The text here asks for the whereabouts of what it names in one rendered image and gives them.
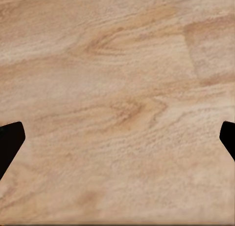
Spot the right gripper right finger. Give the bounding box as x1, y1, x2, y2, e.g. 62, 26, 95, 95
219, 121, 235, 161

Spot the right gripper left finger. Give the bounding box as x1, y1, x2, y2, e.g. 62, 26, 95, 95
0, 121, 25, 180

